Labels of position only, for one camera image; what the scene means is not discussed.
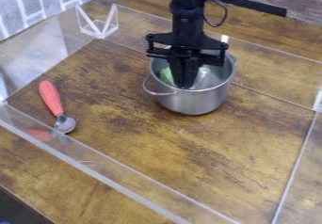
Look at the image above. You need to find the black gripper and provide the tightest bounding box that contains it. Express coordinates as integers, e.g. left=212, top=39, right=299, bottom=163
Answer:
left=145, top=5, right=228, bottom=88

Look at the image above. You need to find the green knitted object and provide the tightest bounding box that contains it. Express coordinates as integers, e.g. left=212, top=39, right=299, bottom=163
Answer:
left=160, top=68, right=175, bottom=87

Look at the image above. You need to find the silver metal pot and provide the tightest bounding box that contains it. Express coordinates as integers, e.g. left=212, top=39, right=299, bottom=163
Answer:
left=141, top=53, right=236, bottom=115

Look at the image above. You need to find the black cable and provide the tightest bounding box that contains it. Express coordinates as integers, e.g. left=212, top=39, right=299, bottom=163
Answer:
left=202, top=0, right=230, bottom=28

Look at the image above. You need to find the clear acrylic corner bracket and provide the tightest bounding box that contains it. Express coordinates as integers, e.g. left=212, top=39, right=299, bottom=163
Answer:
left=75, top=5, right=119, bottom=40

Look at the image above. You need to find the black strip on wall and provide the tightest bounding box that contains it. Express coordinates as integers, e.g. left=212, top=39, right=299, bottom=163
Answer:
left=222, top=0, right=287, bottom=17

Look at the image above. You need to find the orange handled metal spoon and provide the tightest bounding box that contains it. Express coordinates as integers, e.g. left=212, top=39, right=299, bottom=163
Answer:
left=39, top=81, right=76, bottom=134

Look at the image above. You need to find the clear acrylic enclosure wall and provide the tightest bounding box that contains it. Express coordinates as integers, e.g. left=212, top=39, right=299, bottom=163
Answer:
left=0, top=104, right=240, bottom=224

